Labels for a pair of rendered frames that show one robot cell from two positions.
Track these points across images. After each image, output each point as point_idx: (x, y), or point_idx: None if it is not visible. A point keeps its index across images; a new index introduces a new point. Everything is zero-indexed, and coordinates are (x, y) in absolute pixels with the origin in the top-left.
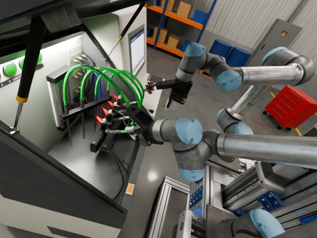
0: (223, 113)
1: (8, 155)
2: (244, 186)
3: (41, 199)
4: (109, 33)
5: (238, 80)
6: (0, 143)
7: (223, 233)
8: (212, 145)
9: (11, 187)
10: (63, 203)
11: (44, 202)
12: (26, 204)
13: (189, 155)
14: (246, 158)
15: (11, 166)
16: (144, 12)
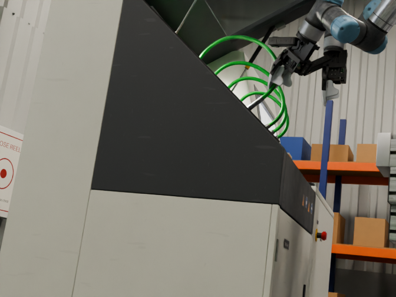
0: None
1: (165, 50)
2: None
3: (158, 151)
4: (232, 72)
5: None
6: (167, 35)
7: None
8: (366, 22)
9: (127, 134)
10: (192, 145)
11: (159, 162)
12: (121, 195)
13: (335, 8)
14: (394, 4)
15: (156, 74)
16: (272, 102)
